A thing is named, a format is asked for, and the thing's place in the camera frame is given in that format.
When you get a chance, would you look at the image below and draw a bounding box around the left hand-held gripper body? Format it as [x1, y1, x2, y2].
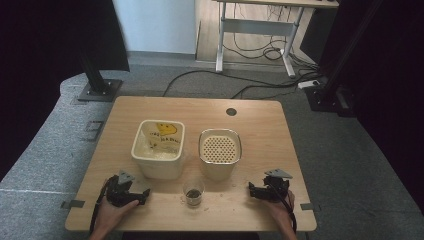
[105, 169, 138, 208]

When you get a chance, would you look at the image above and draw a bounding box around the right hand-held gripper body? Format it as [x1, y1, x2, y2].
[262, 168, 294, 203]

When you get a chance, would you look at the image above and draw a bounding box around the person's right hand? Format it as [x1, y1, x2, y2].
[266, 189, 296, 228]

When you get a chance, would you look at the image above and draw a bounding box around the person's left hand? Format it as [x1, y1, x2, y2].
[94, 196, 140, 234]

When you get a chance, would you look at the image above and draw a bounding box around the cream plastic bin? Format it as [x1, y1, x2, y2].
[130, 119, 187, 181]

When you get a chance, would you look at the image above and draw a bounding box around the grey tape strip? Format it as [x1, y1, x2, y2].
[60, 199, 86, 210]
[299, 202, 322, 212]

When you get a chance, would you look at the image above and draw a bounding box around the cream bin with perforated strainer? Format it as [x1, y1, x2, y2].
[198, 128, 243, 183]

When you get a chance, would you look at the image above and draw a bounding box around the clear glass cup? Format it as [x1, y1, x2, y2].
[182, 179, 205, 210]

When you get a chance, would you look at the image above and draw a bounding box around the clear bag with yellow face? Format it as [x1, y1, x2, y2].
[137, 121, 183, 160]

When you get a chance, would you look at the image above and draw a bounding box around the grey floor outlet plate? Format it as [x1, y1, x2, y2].
[81, 119, 105, 142]

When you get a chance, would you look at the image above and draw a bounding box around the black metal stand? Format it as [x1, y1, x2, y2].
[76, 49, 124, 103]
[303, 0, 384, 118]

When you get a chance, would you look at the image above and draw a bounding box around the white power strip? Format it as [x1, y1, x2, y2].
[297, 79, 321, 90]

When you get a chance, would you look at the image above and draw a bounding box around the black curtain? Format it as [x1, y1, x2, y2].
[299, 0, 424, 214]
[0, 0, 131, 183]

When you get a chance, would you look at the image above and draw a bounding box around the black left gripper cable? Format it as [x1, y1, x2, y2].
[89, 179, 112, 234]

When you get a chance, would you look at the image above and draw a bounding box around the black floor cable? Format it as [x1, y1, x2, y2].
[162, 69, 321, 100]

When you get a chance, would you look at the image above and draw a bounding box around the bundle of black cables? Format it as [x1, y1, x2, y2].
[222, 3, 321, 71]

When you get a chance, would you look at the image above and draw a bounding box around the white metal frame desk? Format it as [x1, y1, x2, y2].
[212, 0, 340, 80]

